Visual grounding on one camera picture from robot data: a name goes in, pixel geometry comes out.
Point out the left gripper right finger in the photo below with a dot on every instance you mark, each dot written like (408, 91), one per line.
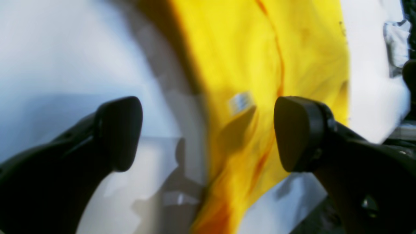
(373, 187)

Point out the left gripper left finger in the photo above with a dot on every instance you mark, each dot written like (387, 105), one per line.
(45, 190)

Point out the orange t-shirt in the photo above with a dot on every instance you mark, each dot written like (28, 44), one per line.
(241, 55)

